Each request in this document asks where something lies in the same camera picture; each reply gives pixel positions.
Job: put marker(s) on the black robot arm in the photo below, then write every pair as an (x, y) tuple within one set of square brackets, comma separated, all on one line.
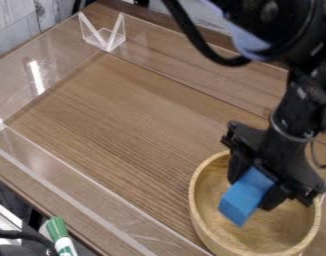
[(282, 31)]

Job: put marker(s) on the brown wooden bowl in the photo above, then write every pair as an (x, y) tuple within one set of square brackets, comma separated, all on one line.
[(272, 233)]

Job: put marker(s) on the green and white marker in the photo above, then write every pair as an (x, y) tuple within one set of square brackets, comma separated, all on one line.
[(59, 235)]

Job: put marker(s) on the clear acrylic tray wall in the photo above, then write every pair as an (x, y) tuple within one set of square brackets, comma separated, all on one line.
[(111, 172)]

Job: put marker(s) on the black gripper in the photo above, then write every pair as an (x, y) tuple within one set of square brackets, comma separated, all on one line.
[(275, 151)]

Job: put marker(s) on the blue rectangular block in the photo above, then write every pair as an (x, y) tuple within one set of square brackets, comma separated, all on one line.
[(242, 198)]

